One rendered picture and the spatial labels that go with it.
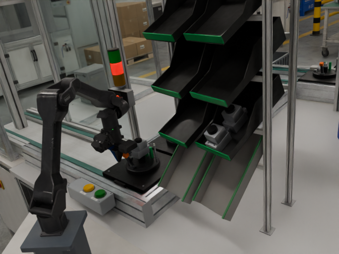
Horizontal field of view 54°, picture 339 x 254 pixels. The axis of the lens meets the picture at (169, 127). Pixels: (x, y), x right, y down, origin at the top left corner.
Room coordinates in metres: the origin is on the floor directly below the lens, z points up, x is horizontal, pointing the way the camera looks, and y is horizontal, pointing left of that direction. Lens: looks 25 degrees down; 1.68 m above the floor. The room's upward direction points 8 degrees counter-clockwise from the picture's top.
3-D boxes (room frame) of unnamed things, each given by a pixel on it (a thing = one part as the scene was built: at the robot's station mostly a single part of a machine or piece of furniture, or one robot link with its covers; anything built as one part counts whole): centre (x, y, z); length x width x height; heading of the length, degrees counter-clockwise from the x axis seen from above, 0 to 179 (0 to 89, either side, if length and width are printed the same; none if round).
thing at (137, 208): (1.25, 0.43, 0.91); 0.89 x 0.06 x 0.11; 46
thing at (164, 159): (1.17, 0.13, 0.96); 0.24 x 0.24 x 0.02; 46
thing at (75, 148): (1.40, 0.33, 0.91); 0.84 x 0.28 x 0.10; 46
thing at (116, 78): (1.39, 0.19, 1.28); 0.05 x 0.05 x 0.05
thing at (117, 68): (1.39, 0.19, 1.33); 0.05 x 0.05 x 0.05
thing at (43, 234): (0.76, 0.36, 1.09); 0.07 x 0.07 x 0.06; 82
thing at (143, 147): (1.18, 0.12, 1.06); 0.08 x 0.04 x 0.07; 136
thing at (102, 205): (1.08, 0.34, 0.93); 0.21 x 0.07 x 0.06; 46
